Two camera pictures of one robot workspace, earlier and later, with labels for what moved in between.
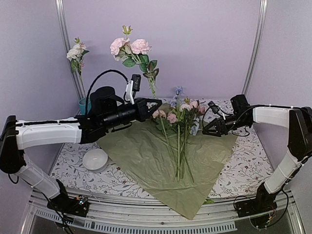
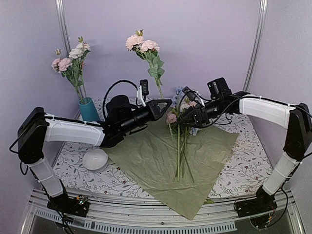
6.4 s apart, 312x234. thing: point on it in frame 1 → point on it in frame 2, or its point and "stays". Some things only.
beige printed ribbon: (244, 144) stays
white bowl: (95, 160) stays
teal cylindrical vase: (82, 103) stays
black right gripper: (216, 122) → (200, 116)
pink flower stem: (134, 52) → (63, 65)
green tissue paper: (179, 168) stays
